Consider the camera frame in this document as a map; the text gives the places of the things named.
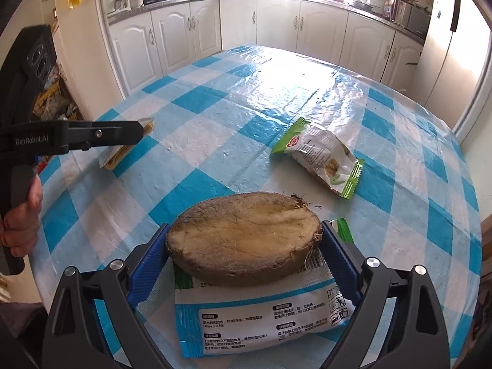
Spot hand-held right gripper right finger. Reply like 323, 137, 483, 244
320, 220, 451, 369

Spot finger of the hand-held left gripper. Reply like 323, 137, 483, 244
68, 120, 144, 151

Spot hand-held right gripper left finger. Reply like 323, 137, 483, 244
42, 222, 172, 369

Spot clear yellow food packet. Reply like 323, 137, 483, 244
99, 116, 156, 170

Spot halved taro root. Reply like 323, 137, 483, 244
165, 191, 324, 288

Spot white blue wipes packet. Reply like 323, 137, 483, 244
174, 218, 357, 359

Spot person's left hand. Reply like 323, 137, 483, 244
1, 179, 44, 258

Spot green snack packet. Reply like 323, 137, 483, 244
270, 118, 365, 200

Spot blue checked tablecloth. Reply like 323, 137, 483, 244
29, 45, 483, 369

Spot white kitchen cabinets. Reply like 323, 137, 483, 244
108, 0, 427, 101

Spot white refrigerator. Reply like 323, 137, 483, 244
409, 0, 490, 128

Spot stack of yellow wire crates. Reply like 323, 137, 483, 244
33, 65, 79, 121

